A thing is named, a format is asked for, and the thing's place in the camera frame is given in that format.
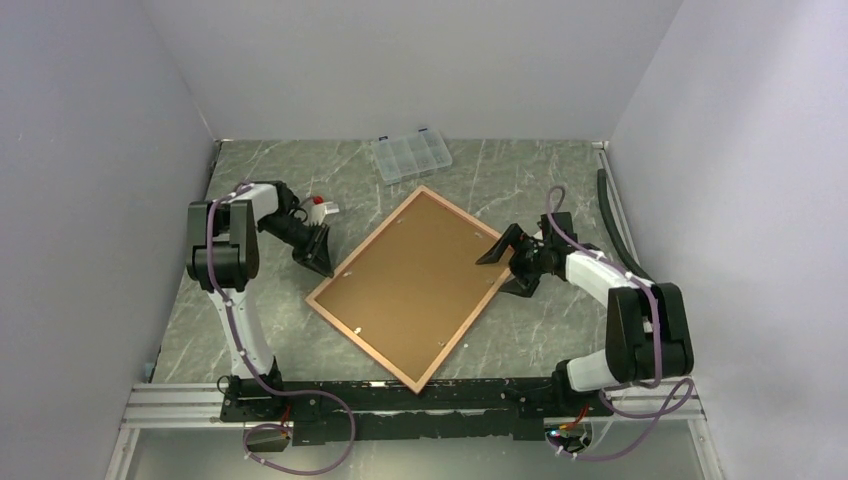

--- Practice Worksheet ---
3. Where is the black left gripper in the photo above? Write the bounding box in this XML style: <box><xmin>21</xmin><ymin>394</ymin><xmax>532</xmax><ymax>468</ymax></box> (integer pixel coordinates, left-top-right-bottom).
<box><xmin>260</xmin><ymin>214</ymin><xmax>335</xmax><ymax>279</ymax></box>

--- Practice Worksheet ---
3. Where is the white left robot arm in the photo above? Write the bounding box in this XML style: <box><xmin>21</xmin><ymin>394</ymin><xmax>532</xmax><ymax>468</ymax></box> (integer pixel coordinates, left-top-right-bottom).
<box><xmin>186</xmin><ymin>180</ymin><xmax>340</xmax><ymax>420</ymax></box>

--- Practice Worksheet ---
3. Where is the aluminium rail frame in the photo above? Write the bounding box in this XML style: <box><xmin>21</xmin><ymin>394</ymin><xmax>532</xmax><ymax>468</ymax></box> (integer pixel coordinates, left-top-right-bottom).
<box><xmin>104</xmin><ymin>140</ymin><xmax>725</xmax><ymax>480</ymax></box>

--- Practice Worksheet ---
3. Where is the black rubber hose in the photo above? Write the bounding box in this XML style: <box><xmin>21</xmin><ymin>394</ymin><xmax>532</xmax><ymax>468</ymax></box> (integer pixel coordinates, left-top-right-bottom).
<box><xmin>596</xmin><ymin>168</ymin><xmax>654</xmax><ymax>282</ymax></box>

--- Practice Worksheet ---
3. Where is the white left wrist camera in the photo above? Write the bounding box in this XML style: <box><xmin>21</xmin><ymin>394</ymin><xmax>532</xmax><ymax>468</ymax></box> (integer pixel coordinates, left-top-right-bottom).
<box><xmin>308</xmin><ymin>195</ymin><xmax>340</xmax><ymax>225</ymax></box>

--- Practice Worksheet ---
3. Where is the pink wooden picture frame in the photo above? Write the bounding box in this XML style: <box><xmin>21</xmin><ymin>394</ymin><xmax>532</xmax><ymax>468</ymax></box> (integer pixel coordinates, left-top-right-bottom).
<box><xmin>304</xmin><ymin>185</ymin><xmax>514</xmax><ymax>395</ymax></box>

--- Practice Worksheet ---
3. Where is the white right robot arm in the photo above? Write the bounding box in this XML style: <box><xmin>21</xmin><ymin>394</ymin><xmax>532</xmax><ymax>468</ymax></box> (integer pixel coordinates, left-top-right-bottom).
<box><xmin>477</xmin><ymin>212</ymin><xmax>694</xmax><ymax>415</ymax></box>

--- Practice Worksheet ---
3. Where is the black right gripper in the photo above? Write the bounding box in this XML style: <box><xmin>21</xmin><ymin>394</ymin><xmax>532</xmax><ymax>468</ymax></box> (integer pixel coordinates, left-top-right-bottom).
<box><xmin>476</xmin><ymin>223</ymin><xmax>551</xmax><ymax>297</ymax></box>

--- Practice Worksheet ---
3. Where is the brown backing board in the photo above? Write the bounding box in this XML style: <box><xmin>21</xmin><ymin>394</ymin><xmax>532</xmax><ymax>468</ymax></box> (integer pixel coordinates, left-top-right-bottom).
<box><xmin>313</xmin><ymin>193</ymin><xmax>505</xmax><ymax>384</ymax></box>

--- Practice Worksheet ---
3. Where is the clear plastic organizer box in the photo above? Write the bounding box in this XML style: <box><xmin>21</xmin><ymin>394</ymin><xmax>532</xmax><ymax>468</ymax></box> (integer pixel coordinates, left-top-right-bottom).
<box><xmin>370</xmin><ymin>128</ymin><xmax>453</xmax><ymax>186</ymax></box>

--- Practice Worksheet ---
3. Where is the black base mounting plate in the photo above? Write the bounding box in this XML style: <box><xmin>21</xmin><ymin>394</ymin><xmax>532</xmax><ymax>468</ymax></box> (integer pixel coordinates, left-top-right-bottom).
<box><xmin>218</xmin><ymin>374</ymin><xmax>612</xmax><ymax>446</ymax></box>

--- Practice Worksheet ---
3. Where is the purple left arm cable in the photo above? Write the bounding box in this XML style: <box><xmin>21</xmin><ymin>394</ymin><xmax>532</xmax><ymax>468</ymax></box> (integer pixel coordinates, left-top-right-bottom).
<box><xmin>205</xmin><ymin>184</ymin><xmax>358</xmax><ymax>478</ymax></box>

